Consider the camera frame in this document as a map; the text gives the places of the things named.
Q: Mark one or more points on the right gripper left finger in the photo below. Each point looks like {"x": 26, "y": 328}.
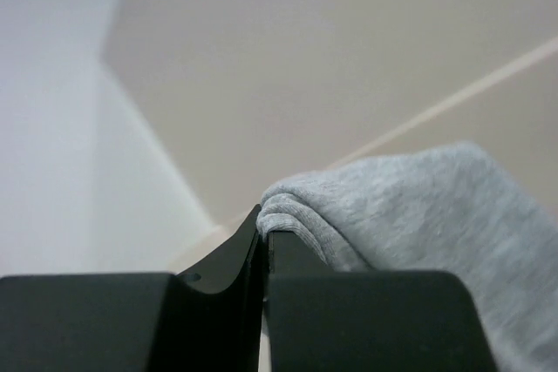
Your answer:
{"x": 206, "y": 318}

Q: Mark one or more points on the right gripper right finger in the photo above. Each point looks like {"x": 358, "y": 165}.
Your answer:
{"x": 383, "y": 320}

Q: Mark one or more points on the grey tank top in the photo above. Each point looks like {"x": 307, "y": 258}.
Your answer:
{"x": 451, "y": 208}

